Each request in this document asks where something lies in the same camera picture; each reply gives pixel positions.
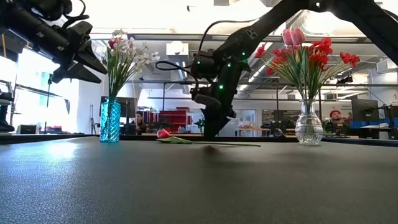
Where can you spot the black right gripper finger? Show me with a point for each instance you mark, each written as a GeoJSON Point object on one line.
{"type": "Point", "coordinates": [211, 124]}
{"type": "Point", "coordinates": [224, 119]}

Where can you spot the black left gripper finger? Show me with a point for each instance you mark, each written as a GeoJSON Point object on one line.
{"type": "Point", "coordinates": [90, 62]}
{"type": "Point", "coordinates": [74, 74]}

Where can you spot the red artificial tulip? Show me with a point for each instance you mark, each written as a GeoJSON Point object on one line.
{"type": "Point", "coordinates": [112, 43]}
{"type": "Point", "coordinates": [162, 133]}

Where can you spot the white blossom bunch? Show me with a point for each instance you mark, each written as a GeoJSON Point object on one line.
{"type": "Point", "coordinates": [141, 57]}
{"type": "Point", "coordinates": [124, 46]}

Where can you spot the red blossom bunch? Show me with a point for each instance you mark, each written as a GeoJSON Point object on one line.
{"type": "Point", "coordinates": [280, 55]}
{"type": "Point", "coordinates": [323, 46]}

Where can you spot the pink artificial tulip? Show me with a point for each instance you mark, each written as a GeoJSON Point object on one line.
{"type": "Point", "coordinates": [287, 37]}
{"type": "Point", "coordinates": [299, 35]}

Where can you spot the black background robot arm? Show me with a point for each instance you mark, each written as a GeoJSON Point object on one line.
{"type": "Point", "coordinates": [199, 124]}

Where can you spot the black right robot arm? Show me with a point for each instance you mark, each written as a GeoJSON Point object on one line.
{"type": "Point", "coordinates": [248, 37]}

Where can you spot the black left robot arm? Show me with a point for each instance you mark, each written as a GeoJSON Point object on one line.
{"type": "Point", "coordinates": [31, 28]}

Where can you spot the blue glass vase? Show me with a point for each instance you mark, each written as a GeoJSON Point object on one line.
{"type": "Point", "coordinates": [109, 121]}

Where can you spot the clear glass vase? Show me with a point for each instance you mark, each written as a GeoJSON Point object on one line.
{"type": "Point", "coordinates": [309, 127]}

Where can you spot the red storage bins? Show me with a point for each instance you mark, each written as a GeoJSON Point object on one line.
{"type": "Point", "coordinates": [175, 118]}

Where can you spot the black pole stand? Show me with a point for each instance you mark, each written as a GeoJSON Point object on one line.
{"type": "Point", "coordinates": [48, 102]}

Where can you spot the grey folded tripod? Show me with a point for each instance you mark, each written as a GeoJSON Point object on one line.
{"type": "Point", "coordinates": [92, 119]}

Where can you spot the black monitor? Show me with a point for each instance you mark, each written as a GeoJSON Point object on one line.
{"type": "Point", "coordinates": [127, 107]}
{"type": "Point", "coordinates": [365, 110]}

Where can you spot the black table mat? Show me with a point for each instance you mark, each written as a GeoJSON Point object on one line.
{"type": "Point", "coordinates": [199, 186]}

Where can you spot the person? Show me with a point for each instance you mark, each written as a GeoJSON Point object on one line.
{"type": "Point", "coordinates": [139, 123]}
{"type": "Point", "coordinates": [335, 119]}

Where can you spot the silver ceiling duct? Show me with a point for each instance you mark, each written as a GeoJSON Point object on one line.
{"type": "Point", "coordinates": [258, 81]}

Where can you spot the black metal shelf frame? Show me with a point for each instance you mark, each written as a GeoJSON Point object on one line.
{"type": "Point", "coordinates": [174, 82]}

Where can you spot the white wall unit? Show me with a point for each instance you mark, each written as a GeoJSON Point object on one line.
{"type": "Point", "coordinates": [387, 65]}

